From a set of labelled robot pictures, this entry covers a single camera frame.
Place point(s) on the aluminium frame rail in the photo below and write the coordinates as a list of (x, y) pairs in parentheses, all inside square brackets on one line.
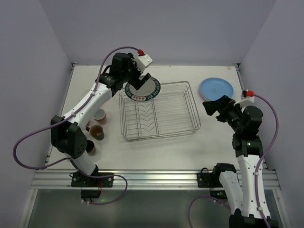
[(137, 179)]

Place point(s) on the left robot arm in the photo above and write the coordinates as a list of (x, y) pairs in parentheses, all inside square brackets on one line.
[(67, 131)]

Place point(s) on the orange bowl white inside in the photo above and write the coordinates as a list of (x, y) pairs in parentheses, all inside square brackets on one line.
[(85, 93)]

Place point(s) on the orange mug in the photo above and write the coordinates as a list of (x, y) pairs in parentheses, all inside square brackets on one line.
[(88, 123)]

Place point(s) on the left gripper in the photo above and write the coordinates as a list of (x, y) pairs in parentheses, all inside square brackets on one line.
[(134, 76)]

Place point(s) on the purple plate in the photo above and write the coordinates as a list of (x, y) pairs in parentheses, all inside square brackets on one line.
[(203, 96)]

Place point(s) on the black cup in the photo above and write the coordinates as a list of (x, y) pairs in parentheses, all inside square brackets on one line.
[(96, 131)]

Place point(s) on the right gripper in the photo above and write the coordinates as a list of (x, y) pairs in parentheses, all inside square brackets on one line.
[(222, 107)]

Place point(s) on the dark red cup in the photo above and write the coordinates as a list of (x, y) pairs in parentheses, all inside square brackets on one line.
[(90, 149)]

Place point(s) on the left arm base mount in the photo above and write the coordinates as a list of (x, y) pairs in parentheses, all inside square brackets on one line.
[(90, 187)]

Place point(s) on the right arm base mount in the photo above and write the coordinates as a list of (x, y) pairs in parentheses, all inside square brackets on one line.
[(206, 179)]

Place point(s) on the light blue plate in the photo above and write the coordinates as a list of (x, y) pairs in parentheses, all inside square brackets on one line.
[(214, 88)]

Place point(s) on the metal wire dish rack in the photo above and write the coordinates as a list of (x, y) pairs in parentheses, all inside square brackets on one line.
[(172, 112)]

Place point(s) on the dark teal plate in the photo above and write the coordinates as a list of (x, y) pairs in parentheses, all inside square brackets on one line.
[(149, 90)]

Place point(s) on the pink dotted mug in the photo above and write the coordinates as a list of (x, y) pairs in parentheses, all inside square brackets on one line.
[(100, 116)]

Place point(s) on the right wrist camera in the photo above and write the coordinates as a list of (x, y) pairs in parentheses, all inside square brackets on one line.
[(247, 99)]

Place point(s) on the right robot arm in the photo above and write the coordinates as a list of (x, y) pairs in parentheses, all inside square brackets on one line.
[(246, 197)]

